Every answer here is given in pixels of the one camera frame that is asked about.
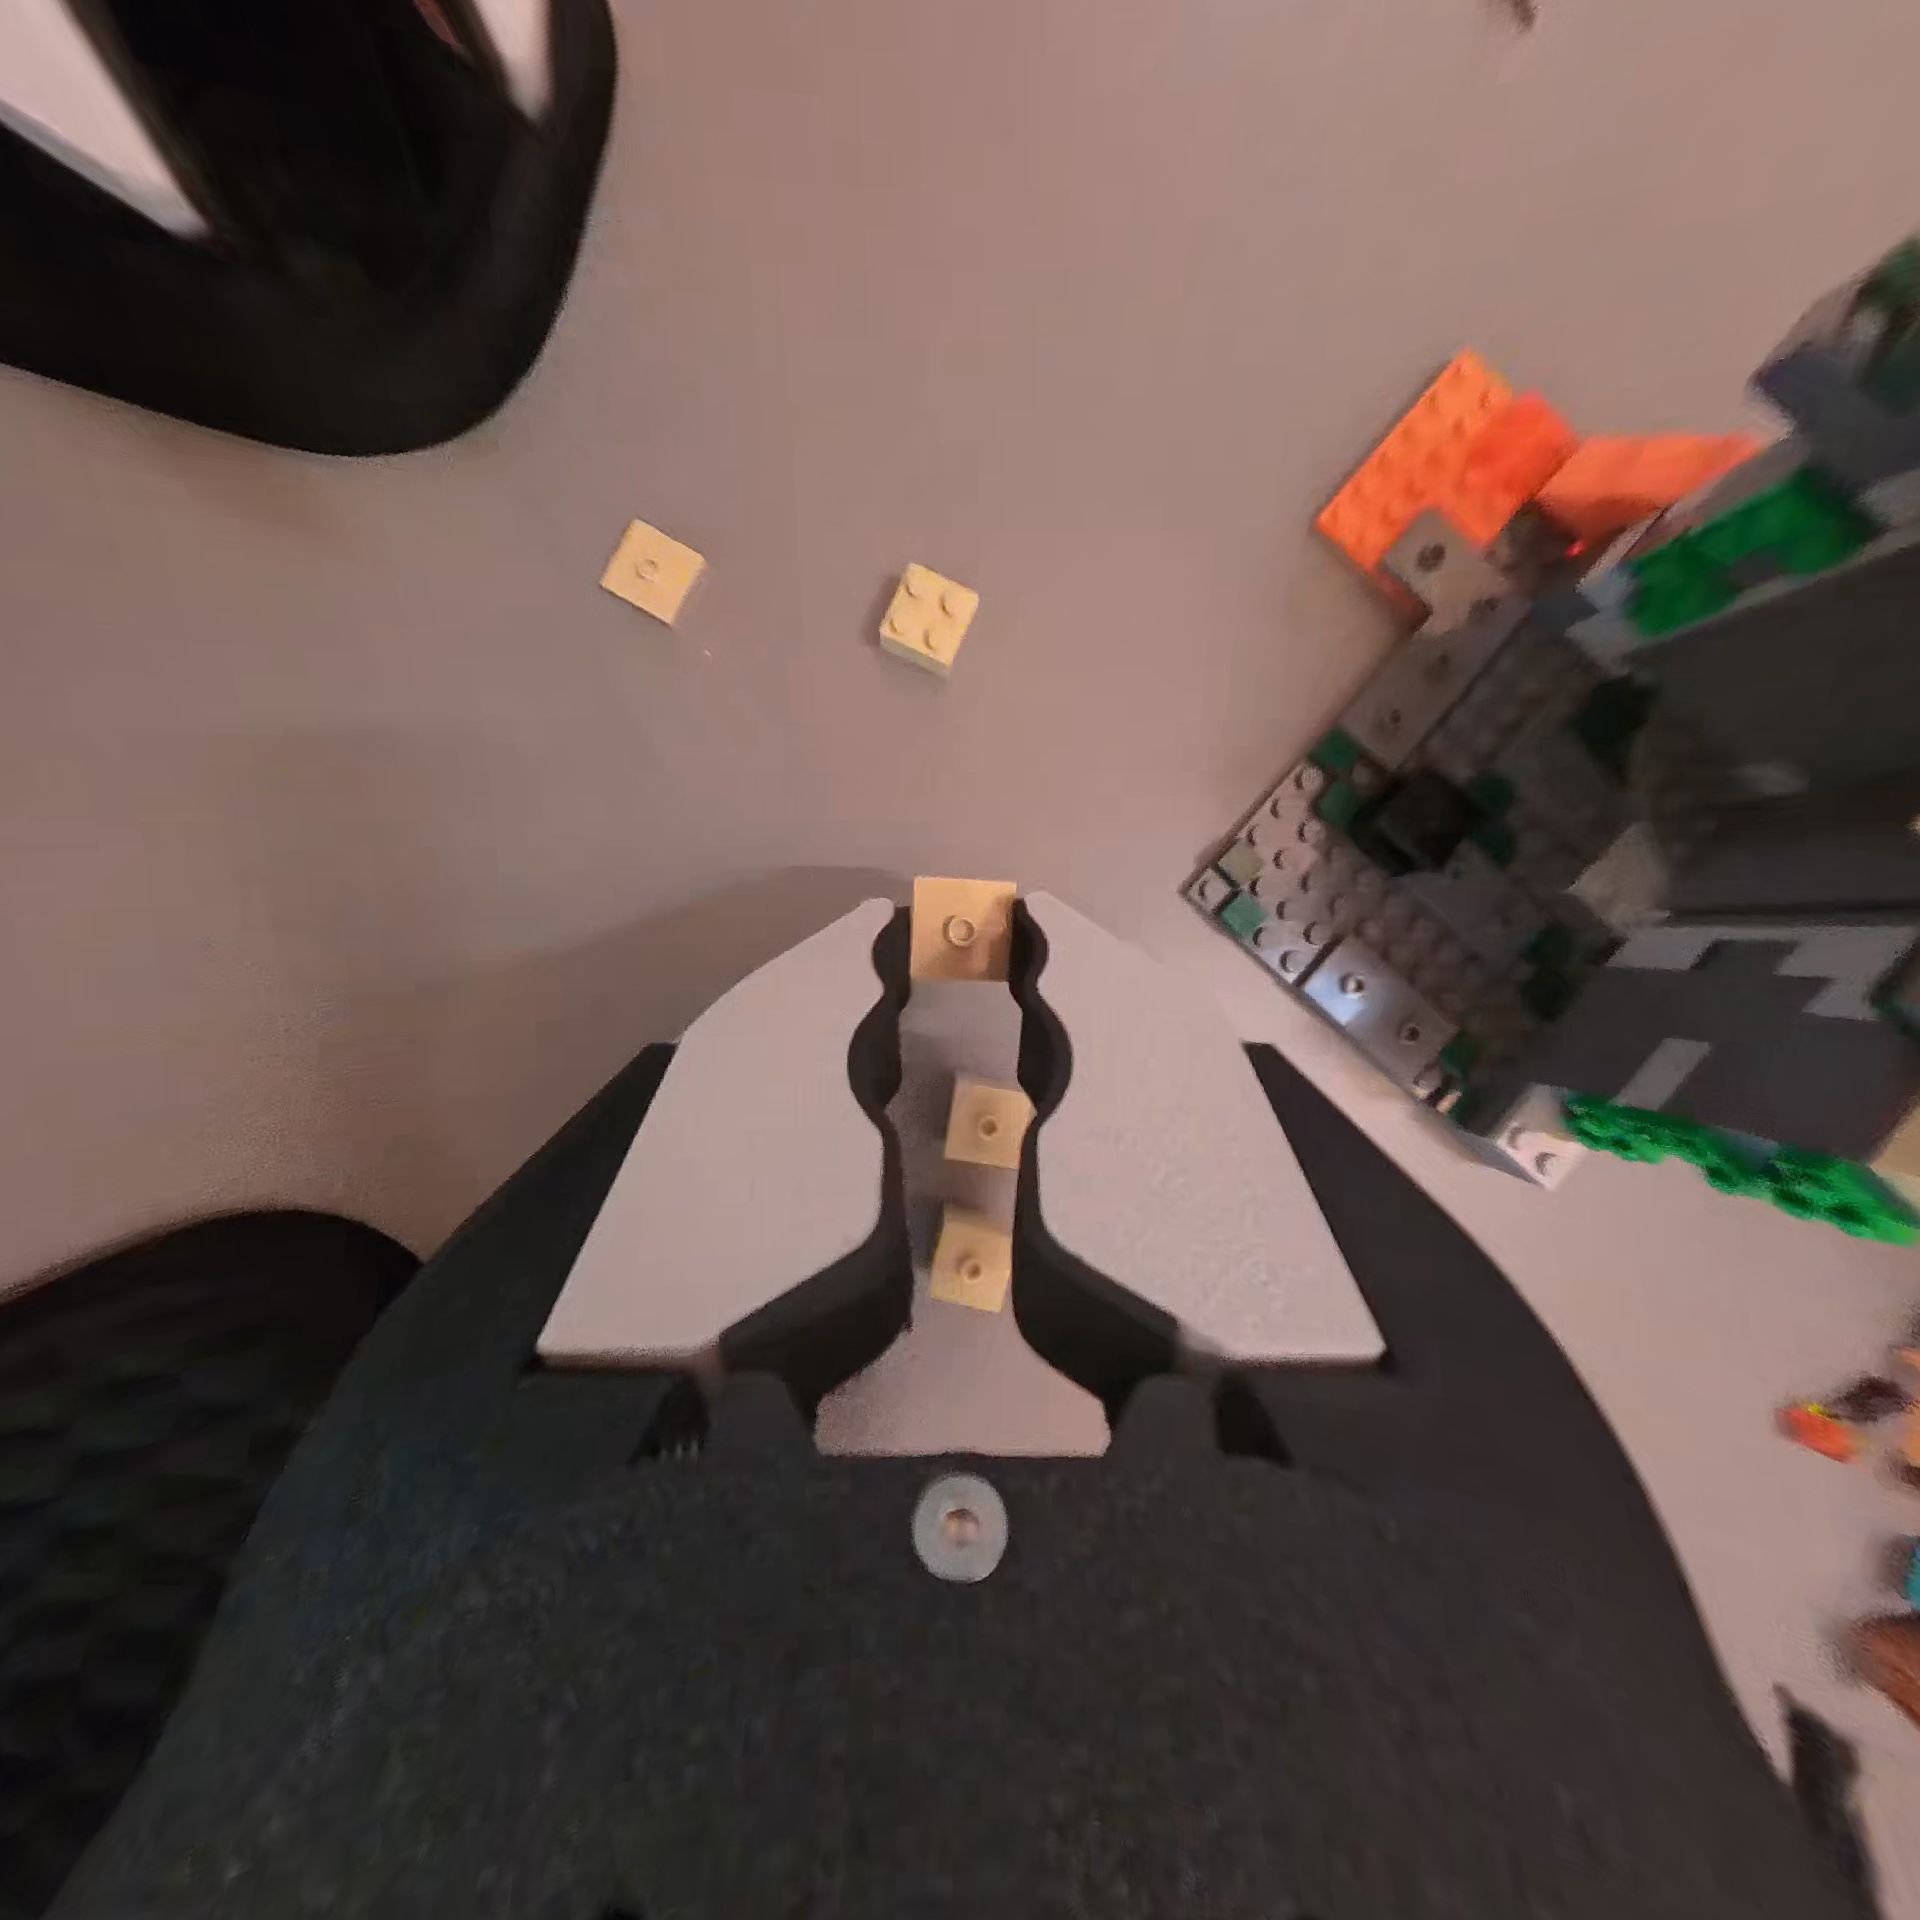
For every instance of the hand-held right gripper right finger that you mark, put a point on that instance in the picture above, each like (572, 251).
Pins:
(1184, 1200)

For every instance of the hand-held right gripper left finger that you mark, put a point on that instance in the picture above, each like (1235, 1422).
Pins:
(734, 1200)

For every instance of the tan square jumper plate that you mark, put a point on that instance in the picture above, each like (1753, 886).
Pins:
(960, 930)
(968, 1264)
(988, 1126)
(653, 569)

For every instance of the tan two-by-two brick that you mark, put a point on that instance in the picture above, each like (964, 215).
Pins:
(931, 615)

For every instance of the grey desk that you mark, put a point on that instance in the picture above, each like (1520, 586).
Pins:
(1049, 299)

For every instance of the grey toy brick building model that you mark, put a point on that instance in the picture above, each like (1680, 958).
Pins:
(1501, 902)

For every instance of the pile of small colourful bricks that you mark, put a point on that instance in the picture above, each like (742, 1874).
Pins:
(1822, 1433)

